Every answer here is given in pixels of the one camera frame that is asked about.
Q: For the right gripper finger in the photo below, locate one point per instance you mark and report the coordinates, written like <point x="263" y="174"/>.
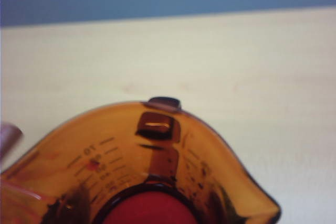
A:
<point x="9" y="136"/>

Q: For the amber measuring cup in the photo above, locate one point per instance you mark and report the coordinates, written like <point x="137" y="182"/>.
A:
<point x="126" y="134"/>

